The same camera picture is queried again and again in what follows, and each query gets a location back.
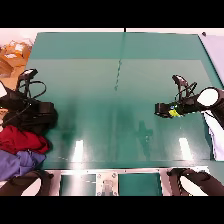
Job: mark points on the red garment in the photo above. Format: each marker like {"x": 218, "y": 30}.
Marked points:
{"x": 20, "y": 140}

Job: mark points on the brown cardboard box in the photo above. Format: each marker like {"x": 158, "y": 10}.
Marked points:
{"x": 13, "y": 56}

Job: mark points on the black garment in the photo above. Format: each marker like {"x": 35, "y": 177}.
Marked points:
{"x": 41, "y": 128}

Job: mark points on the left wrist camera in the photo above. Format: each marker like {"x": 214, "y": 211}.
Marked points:
{"x": 28, "y": 74}

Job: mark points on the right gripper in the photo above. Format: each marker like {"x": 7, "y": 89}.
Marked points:
{"x": 164, "y": 109}

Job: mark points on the white garment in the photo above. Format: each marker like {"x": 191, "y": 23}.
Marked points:
{"x": 215, "y": 140}

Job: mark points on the silver frame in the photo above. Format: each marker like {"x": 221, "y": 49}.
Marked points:
{"x": 106, "y": 181}

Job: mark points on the purple garment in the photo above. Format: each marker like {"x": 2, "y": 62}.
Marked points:
{"x": 16, "y": 163}

